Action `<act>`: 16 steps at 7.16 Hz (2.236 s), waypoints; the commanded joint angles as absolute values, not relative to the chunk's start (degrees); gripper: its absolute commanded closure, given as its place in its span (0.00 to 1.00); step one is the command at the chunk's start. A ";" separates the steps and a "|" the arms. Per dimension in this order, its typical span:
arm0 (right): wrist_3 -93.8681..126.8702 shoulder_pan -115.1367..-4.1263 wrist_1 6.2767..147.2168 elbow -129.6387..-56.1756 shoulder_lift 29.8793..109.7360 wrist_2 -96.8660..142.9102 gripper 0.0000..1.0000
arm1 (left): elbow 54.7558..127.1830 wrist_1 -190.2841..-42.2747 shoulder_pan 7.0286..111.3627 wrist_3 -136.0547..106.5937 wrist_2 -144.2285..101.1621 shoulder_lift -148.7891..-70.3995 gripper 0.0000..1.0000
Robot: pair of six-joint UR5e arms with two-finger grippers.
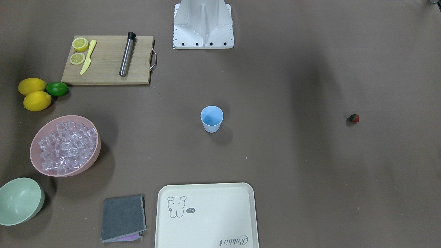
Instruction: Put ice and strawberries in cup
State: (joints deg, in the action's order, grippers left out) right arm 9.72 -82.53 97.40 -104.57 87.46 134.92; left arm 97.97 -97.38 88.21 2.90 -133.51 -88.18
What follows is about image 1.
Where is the light blue plastic cup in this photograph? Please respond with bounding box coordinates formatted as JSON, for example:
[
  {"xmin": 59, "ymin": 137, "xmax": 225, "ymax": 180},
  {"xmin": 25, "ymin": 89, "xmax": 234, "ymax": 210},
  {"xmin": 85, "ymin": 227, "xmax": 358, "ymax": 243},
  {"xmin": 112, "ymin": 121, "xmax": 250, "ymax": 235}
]
[{"xmin": 200, "ymin": 106, "xmax": 224, "ymax": 133}]

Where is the pink bowl of ice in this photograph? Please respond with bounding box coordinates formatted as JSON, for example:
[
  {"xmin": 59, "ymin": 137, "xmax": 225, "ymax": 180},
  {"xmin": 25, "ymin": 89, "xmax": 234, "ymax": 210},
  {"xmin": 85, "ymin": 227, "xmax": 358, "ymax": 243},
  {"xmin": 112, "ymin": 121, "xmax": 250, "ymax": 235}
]
[{"xmin": 30, "ymin": 115, "xmax": 101, "ymax": 177}]

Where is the cream rabbit tray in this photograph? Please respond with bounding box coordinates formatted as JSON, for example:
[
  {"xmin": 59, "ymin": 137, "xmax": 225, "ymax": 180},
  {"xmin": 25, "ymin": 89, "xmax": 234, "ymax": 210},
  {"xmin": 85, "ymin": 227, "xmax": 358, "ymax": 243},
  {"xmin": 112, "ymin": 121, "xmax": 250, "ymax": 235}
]
[{"xmin": 155, "ymin": 182, "xmax": 259, "ymax": 248}]

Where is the steel muddler black cap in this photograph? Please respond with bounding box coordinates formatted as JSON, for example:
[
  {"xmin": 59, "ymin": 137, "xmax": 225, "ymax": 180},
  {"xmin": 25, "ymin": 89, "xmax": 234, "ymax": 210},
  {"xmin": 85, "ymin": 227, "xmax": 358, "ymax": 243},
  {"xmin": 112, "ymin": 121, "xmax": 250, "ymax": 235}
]
[{"xmin": 119, "ymin": 32, "xmax": 136, "ymax": 77}]

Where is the red strawberry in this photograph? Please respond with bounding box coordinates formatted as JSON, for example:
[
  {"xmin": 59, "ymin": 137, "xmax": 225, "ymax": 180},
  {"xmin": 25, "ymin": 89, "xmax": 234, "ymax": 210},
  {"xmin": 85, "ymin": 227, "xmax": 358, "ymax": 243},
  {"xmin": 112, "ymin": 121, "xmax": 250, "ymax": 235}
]
[{"xmin": 349, "ymin": 114, "xmax": 360, "ymax": 123}]

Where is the grey folded cloth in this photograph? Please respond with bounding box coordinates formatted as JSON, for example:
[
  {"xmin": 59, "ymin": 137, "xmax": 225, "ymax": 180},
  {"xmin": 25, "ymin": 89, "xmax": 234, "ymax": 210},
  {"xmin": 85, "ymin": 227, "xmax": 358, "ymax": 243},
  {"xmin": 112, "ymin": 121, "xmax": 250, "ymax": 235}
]
[{"xmin": 100, "ymin": 195, "xmax": 147, "ymax": 243}]

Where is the yellow plastic knife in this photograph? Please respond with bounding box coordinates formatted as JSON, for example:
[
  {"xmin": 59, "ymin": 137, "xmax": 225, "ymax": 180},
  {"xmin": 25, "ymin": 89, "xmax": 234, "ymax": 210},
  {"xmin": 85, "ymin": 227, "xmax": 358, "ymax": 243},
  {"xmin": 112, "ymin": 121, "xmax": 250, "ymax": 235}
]
[{"xmin": 79, "ymin": 39, "xmax": 97, "ymax": 75}]

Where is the lemon slice lower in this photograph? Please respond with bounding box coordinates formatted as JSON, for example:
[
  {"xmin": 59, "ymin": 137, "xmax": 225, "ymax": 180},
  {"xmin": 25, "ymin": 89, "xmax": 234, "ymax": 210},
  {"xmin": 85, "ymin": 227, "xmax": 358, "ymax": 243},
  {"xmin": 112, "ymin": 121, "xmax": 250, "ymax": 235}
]
[{"xmin": 69, "ymin": 52, "xmax": 86, "ymax": 65}]

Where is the lemon half upper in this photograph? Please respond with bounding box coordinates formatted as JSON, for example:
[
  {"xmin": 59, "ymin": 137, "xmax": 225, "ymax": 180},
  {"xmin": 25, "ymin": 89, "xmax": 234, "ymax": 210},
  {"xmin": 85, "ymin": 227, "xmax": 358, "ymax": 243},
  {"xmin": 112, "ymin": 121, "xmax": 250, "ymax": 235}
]
[{"xmin": 71, "ymin": 37, "xmax": 89, "ymax": 52}]

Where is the green lime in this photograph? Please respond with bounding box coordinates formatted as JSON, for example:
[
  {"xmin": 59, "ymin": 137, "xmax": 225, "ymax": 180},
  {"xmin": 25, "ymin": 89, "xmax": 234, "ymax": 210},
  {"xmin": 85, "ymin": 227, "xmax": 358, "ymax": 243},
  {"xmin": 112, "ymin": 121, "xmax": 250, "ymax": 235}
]
[{"xmin": 45, "ymin": 82, "xmax": 69, "ymax": 97}]

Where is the yellow lemon lower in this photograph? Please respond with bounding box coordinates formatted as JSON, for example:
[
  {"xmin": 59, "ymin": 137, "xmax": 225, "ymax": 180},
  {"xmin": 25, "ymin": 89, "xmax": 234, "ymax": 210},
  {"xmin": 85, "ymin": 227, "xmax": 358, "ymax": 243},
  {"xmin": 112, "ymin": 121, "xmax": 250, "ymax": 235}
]
[{"xmin": 23, "ymin": 91, "xmax": 52, "ymax": 112}]

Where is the yellow lemon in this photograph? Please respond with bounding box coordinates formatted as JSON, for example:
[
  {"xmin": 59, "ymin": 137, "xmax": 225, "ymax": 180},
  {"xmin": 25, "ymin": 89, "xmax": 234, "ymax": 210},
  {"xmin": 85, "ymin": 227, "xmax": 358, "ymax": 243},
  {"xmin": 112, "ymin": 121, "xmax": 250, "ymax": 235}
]
[
  {"xmin": 18, "ymin": 77, "xmax": 47, "ymax": 96},
  {"xmin": 23, "ymin": 91, "xmax": 52, "ymax": 112}
]

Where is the yellow lemon upper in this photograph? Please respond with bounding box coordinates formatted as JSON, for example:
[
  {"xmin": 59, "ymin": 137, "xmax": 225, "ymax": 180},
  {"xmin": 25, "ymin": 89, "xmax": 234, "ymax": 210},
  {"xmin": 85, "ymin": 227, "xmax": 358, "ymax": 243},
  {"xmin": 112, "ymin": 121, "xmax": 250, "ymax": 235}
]
[{"xmin": 18, "ymin": 77, "xmax": 47, "ymax": 96}]

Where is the mint green bowl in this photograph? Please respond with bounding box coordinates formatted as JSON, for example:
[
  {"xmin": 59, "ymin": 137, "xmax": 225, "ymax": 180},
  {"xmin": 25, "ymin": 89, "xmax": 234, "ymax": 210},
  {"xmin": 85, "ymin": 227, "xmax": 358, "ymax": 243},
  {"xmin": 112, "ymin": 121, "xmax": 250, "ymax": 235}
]
[{"xmin": 0, "ymin": 177, "xmax": 45, "ymax": 226}]

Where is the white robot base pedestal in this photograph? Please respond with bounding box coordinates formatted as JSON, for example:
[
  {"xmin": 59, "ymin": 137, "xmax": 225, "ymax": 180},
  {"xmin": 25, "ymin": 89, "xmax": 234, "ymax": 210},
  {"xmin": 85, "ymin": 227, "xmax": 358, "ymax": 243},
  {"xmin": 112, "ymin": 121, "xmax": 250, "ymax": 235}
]
[{"xmin": 172, "ymin": 0, "xmax": 235, "ymax": 49}]

